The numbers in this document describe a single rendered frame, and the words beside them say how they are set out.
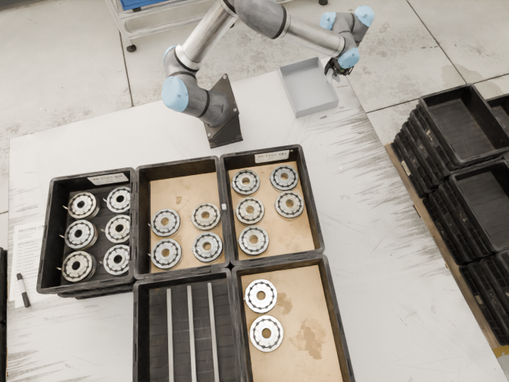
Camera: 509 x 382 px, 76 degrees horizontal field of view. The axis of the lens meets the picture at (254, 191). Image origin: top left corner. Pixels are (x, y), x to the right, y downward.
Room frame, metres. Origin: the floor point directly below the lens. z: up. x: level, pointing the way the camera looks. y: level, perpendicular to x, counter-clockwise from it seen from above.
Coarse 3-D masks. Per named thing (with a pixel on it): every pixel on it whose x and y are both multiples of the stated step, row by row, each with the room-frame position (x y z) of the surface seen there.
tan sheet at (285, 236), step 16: (272, 192) 0.47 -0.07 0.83; (272, 208) 0.41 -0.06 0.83; (304, 208) 0.40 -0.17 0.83; (240, 224) 0.36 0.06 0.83; (272, 224) 0.35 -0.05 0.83; (288, 224) 0.34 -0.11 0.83; (304, 224) 0.34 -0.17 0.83; (256, 240) 0.30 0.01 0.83; (272, 240) 0.29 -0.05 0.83; (288, 240) 0.29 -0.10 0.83; (304, 240) 0.28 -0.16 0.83; (240, 256) 0.25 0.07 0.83
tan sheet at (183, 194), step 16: (192, 176) 0.57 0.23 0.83; (208, 176) 0.56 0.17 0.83; (160, 192) 0.52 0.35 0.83; (176, 192) 0.51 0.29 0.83; (192, 192) 0.50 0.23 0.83; (208, 192) 0.50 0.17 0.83; (160, 208) 0.45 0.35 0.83; (176, 208) 0.44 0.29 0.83; (192, 208) 0.44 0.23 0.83; (192, 224) 0.38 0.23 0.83; (176, 240) 0.32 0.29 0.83; (192, 240) 0.32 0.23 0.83; (192, 256) 0.26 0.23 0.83; (224, 256) 0.25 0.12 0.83
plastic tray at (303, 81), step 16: (288, 64) 1.15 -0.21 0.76; (304, 64) 1.17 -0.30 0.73; (320, 64) 1.14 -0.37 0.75; (288, 80) 1.10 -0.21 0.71; (304, 80) 1.08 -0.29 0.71; (320, 80) 1.07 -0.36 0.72; (288, 96) 0.99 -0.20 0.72; (304, 96) 0.99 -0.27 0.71; (320, 96) 0.98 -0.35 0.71; (336, 96) 0.94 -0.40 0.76; (304, 112) 0.89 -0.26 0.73
